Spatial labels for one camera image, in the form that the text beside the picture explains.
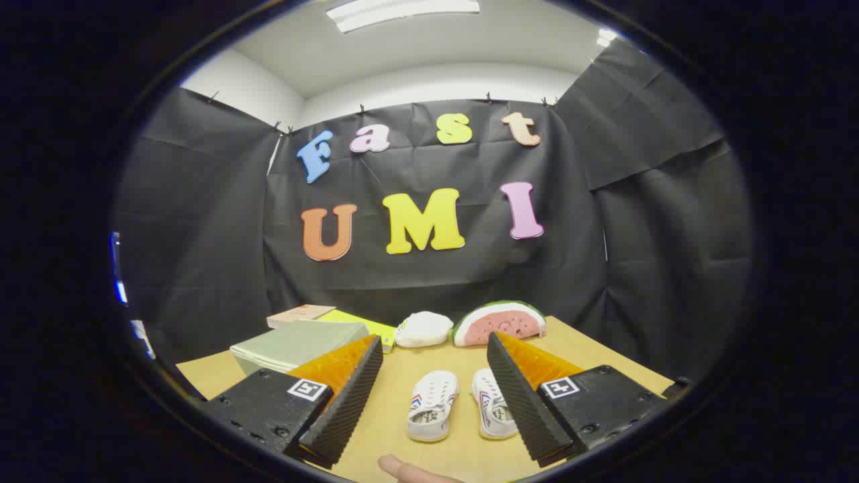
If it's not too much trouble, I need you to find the yellow book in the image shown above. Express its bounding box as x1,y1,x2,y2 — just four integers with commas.
315,309,397,354

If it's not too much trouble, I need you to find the beige book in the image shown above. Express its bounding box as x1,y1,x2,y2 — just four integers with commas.
266,304,336,329

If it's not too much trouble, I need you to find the watermelon slice plush toy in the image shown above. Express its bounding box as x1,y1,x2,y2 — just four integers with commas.
452,301,548,347

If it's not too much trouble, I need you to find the computer monitor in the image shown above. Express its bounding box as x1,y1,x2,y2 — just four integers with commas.
109,231,128,306

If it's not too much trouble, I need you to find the black backdrop cloth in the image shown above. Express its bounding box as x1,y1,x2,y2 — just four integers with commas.
114,40,752,384

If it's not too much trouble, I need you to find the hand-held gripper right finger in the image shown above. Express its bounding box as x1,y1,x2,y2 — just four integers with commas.
487,331,672,469

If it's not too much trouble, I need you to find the white plush toy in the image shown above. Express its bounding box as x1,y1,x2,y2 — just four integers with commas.
394,311,454,348

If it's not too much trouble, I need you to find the long ceiling light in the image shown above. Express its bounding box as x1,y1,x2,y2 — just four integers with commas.
326,0,481,34

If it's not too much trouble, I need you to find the grey fabric storage box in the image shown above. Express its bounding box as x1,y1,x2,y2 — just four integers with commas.
230,321,371,376

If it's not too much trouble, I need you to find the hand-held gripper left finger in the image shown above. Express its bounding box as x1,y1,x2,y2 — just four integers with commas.
201,334,385,470

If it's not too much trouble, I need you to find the white canvas shoe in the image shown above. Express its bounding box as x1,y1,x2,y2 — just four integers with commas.
407,370,460,442
471,368,519,441

